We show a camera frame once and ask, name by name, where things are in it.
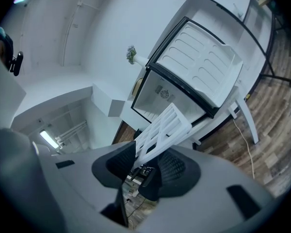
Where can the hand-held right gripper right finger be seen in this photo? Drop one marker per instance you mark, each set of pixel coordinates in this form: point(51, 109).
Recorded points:
point(208, 203)

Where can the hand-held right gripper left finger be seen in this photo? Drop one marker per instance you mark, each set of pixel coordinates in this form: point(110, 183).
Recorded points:
point(70, 178)

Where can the white plastic fridge shelf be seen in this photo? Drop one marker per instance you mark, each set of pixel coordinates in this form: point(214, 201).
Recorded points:
point(171, 110)

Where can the long ceiling lamp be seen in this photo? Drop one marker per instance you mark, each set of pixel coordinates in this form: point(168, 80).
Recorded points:
point(47, 138)

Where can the white ceiling pipes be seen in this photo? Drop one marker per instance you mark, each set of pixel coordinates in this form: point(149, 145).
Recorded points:
point(71, 131)

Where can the white table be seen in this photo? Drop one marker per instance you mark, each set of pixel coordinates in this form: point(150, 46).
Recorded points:
point(247, 120)

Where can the tan wooden board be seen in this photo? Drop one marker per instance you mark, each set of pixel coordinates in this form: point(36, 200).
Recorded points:
point(137, 86)

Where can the white vase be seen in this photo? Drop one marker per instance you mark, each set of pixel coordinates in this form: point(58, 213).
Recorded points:
point(141, 59)

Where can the green flower bunch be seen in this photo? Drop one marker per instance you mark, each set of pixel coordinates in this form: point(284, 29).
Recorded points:
point(131, 53)

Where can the black-framed white board stand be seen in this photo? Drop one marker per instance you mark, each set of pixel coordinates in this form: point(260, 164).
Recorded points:
point(254, 42)

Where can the black head-worn camera mount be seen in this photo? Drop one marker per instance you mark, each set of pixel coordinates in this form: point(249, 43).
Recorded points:
point(14, 59)

